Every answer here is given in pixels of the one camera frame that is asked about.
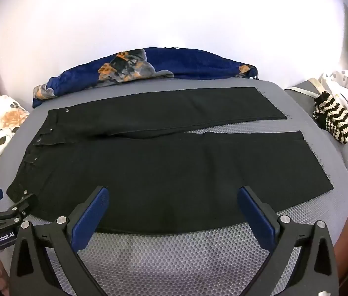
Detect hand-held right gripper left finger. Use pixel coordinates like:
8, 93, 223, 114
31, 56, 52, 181
9, 186, 110, 296

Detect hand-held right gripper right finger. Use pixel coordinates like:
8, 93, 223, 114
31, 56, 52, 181
236, 186, 339, 296

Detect black pants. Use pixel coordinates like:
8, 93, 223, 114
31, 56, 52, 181
7, 87, 334, 235

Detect grey mesh pad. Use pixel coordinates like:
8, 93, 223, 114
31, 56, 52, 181
0, 77, 348, 296

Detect black white striped crochet bag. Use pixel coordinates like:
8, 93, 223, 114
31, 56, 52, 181
313, 92, 348, 145

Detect blue floral blanket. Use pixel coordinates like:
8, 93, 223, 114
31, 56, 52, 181
32, 47, 259, 109

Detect grey bag with white strap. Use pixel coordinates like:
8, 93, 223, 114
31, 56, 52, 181
283, 78, 324, 100

